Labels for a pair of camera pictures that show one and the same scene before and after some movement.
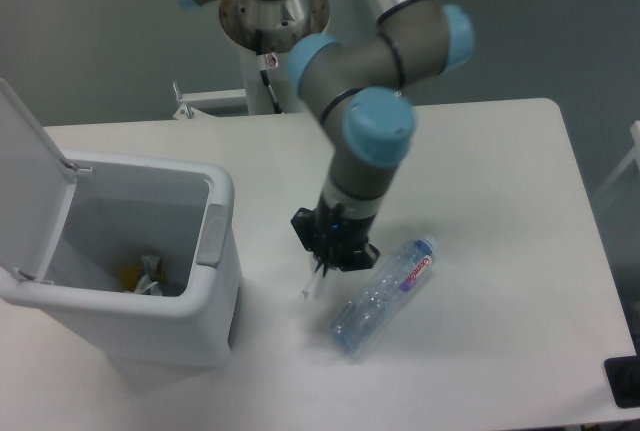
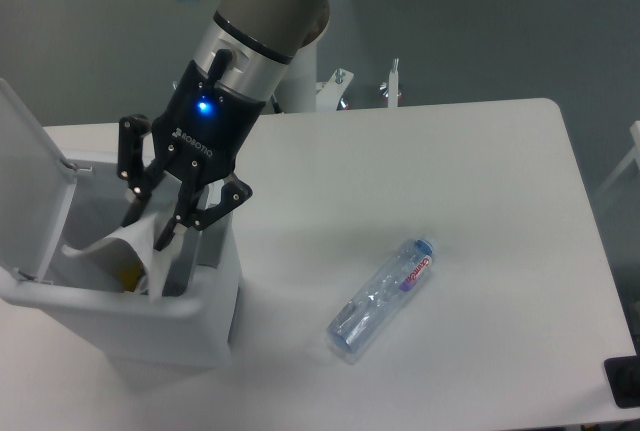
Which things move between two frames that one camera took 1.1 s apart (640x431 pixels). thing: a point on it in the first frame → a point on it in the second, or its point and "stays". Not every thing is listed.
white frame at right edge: [635, 155] stays
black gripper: [336, 230] → [199, 128]
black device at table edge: [623, 375] stays
